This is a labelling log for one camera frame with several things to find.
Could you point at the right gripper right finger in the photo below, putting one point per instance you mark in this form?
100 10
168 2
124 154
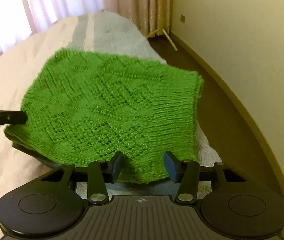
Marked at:
186 173

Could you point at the green knitted vest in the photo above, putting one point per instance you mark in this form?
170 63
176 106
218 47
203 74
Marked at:
85 106

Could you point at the wall socket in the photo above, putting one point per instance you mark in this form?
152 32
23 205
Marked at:
182 18

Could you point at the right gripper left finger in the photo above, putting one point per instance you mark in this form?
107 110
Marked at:
99 173

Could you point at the wooden stand legs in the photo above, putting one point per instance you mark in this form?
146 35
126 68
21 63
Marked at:
163 36

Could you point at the folded blue garment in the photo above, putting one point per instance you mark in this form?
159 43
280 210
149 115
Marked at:
161 187

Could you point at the grey patterned bedspread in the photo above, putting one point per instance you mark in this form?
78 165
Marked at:
103 32

